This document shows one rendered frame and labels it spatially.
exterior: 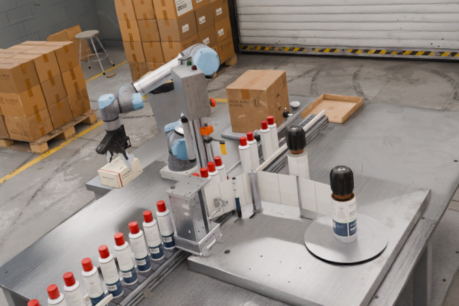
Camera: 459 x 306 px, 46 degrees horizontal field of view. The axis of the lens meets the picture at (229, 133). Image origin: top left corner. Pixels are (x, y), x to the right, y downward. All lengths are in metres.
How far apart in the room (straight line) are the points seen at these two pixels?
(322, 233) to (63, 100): 4.11
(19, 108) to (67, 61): 0.72
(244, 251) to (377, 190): 0.65
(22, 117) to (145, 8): 1.79
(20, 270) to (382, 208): 1.49
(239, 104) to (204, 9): 3.54
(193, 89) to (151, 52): 4.19
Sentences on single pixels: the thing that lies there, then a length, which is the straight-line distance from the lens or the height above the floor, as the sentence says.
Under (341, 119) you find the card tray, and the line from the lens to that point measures 3.10.
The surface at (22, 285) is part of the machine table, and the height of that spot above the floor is 0.83.
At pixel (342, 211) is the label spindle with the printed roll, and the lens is 1.99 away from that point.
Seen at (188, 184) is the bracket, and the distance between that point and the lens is 2.05.
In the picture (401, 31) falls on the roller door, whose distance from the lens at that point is 6.54.
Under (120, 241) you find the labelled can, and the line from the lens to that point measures 1.97.
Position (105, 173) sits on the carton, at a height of 1.02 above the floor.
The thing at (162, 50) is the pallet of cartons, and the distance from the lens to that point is 6.23.
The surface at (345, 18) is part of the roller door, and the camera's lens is 6.70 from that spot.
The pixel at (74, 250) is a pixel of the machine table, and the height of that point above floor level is 0.83.
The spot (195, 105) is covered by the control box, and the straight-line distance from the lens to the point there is 2.20.
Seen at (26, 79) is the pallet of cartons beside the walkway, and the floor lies 0.74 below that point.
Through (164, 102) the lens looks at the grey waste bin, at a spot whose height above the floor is 0.43.
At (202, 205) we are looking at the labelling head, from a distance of 2.06.
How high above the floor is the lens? 2.14
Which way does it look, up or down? 25 degrees down
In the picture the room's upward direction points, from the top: 9 degrees counter-clockwise
